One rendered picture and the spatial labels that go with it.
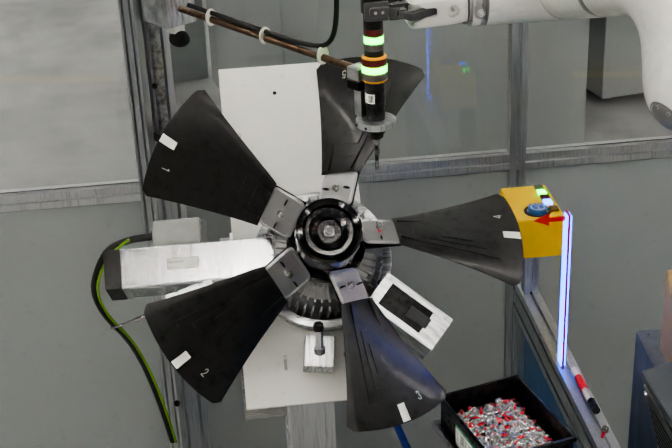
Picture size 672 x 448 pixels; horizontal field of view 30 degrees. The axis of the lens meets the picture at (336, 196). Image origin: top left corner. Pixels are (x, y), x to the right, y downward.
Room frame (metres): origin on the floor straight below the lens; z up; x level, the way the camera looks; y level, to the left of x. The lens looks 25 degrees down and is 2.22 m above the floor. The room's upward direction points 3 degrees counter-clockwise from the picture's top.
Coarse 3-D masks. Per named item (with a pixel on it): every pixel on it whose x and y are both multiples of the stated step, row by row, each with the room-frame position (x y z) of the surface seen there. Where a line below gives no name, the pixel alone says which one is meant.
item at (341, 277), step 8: (336, 272) 1.95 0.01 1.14; (344, 272) 1.97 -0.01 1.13; (352, 272) 1.98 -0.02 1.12; (336, 280) 1.93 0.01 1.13; (344, 280) 1.95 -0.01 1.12; (352, 280) 1.97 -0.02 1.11; (360, 280) 1.98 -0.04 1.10; (336, 288) 1.92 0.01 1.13; (344, 288) 1.93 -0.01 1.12; (360, 288) 1.97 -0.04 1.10; (344, 296) 1.92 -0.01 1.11; (352, 296) 1.93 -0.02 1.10; (360, 296) 1.95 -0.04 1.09; (368, 296) 1.97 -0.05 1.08
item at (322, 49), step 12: (336, 0) 2.08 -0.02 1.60; (204, 12) 2.38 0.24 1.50; (216, 12) 2.36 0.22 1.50; (336, 12) 2.08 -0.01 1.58; (240, 24) 2.29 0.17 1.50; (252, 24) 2.27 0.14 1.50; (336, 24) 2.08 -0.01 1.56; (276, 36) 2.21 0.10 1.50; (288, 36) 2.19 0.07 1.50; (324, 48) 2.12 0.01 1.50
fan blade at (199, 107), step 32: (192, 96) 2.11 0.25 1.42; (192, 128) 2.09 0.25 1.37; (224, 128) 2.08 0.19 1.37; (160, 160) 2.09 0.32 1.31; (192, 160) 2.08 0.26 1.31; (224, 160) 2.06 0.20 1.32; (256, 160) 2.05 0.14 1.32; (160, 192) 2.09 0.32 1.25; (192, 192) 2.08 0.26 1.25; (224, 192) 2.06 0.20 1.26; (256, 192) 2.04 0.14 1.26; (256, 224) 2.05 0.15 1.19
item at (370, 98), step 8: (368, 88) 2.00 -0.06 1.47; (376, 88) 2.00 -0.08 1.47; (384, 88) 2.01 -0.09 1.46; (368, 96) 2.00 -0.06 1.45; (376, 96) 2.00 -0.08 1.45; (384, 96) 2.01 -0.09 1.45; (368, 104) 2.00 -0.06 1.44; (376, 104) 2.00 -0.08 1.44; (384, 104) 2.01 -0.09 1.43; (368, 112) 2.00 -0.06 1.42; (376, 112) 2.00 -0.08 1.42; (384, 112) 2.01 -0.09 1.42; (368, 120) 2.01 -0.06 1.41; (376, 120) 2.00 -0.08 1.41; (376, 136) 2.00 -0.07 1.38
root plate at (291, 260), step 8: (288, 248) 1.96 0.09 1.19; (280, 256) 1.95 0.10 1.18; (288, 256) 1.96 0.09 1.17; (296, 256) 1.97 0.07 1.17; (272, 264) 1.94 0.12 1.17; (280, 264) 1.95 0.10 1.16; (288, 264) 1.96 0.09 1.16; (296, 264) 1.97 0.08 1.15; (272, 272) 1.94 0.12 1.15; (280, 272) 1.95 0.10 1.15; (296, 272) 1.97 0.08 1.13; (304, 272) 1.98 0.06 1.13; (280, 280) 1.95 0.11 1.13; (288, 280) 1.96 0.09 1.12; (296, 280) 1.97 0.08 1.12; (304, 280) 1.98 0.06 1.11; (280, 288) 1.95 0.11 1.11; (288, 288) 1.96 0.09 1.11; (296, 288) 1.97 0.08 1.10; (288, 296) 1.96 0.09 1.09
